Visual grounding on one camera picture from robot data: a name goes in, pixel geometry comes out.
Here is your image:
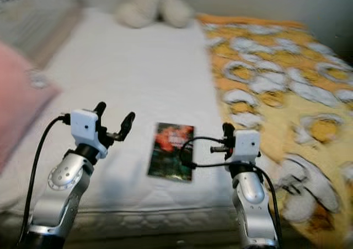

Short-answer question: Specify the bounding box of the pink pillow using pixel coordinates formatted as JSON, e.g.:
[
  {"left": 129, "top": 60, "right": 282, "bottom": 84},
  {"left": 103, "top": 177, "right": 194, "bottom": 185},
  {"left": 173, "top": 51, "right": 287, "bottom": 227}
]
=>
[{"left": 0, "top": 42, "right": 62, "bottom": 174}]

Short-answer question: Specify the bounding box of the yellow egg-print blanket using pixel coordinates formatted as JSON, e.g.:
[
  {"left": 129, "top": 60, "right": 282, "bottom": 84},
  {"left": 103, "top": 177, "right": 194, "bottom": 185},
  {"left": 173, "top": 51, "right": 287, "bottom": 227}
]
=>
[{"left": 197, "top": 13, "right": 353, "bottom": 240}]

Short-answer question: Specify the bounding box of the white quilted mattress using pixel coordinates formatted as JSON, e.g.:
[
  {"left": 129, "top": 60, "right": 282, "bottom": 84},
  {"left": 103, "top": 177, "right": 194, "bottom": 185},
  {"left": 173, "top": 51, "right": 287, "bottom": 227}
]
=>
[{"left": 0, "top": 8, "right": 277, "bottom": 234}]

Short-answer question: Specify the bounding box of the dark red-green cover book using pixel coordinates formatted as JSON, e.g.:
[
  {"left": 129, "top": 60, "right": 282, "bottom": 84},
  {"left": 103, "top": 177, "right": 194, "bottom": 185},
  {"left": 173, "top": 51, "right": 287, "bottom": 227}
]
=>
[{"left": 147, "top": 122, "right": 195, "bottom": 182}]

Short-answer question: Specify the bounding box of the cream plush toy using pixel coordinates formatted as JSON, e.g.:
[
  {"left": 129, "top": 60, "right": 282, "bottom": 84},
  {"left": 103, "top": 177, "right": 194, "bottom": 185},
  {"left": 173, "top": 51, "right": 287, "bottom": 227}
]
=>
[{"left": 116, "top": 0, "right": 194, "bottom": 29}]

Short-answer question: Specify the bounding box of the grey patterned printed fabric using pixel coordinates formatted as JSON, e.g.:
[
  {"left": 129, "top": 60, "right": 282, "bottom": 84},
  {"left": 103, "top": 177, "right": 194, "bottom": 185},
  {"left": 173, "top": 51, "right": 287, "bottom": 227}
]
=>
[{"left": 0, "top": 0, "right": 84, "bottom": 52}]

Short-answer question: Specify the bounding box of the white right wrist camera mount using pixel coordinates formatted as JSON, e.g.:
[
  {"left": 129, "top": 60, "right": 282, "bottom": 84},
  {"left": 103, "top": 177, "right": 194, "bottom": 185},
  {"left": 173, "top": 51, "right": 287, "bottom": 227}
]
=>
[{"left": 232, "top": 129, "right": 261, "bottom": 165}]

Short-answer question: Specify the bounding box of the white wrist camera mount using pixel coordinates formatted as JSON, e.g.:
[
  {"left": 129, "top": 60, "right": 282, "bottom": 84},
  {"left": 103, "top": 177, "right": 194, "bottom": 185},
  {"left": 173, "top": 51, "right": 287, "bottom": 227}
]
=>
[
  {"left": 70, "top": 109, "right": 110, "bottom": 159},
  {"left": 232, "top": 129, "right": 261, "bottom": 165}
]

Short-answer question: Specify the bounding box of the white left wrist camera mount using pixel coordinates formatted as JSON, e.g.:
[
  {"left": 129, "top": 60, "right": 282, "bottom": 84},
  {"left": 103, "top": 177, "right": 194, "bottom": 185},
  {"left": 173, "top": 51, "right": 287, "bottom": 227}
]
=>
[{"left": 70, "top": 109, "right": 110, "bottom": 159}]

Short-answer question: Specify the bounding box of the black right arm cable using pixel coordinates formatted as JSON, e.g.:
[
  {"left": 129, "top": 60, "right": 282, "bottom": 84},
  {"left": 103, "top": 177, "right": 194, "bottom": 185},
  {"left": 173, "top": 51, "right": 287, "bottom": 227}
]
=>
[{"left": 179, "top": 136, "right": 282, "bottom": 244}]

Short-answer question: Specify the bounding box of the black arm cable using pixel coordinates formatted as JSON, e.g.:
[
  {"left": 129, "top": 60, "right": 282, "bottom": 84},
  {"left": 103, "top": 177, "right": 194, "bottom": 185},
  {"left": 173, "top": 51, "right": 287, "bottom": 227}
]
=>
[
  {"left": 19, "top": 113, "right": 73, "bottom": 245},
  {"left": 179, "top": 136, "right": 282, "bottom": 244}
]

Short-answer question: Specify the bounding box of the beige padded bed frame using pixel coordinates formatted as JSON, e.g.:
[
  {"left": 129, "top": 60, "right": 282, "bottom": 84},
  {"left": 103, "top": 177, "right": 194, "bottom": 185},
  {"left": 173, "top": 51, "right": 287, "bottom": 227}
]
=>
[{"left": 41, "top": 7, "right": 84, "bottom": 69}]

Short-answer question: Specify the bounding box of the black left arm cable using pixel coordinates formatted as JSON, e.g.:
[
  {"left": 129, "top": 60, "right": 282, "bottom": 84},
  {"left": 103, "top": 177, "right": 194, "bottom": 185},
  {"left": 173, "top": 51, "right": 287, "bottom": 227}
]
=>
[{"left": 19, "top": 113, "right": 73, "bottom": 245}]

